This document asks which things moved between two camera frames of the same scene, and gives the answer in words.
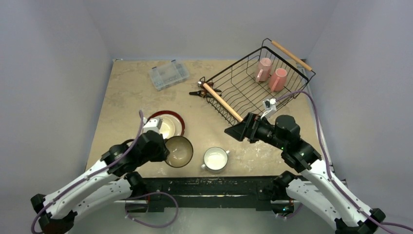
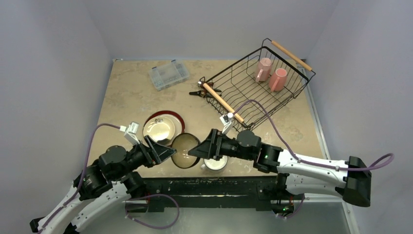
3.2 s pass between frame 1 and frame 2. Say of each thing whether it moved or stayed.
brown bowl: moved
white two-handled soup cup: stayed
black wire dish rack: stayed
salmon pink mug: stayed
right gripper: moved
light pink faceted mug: stayed
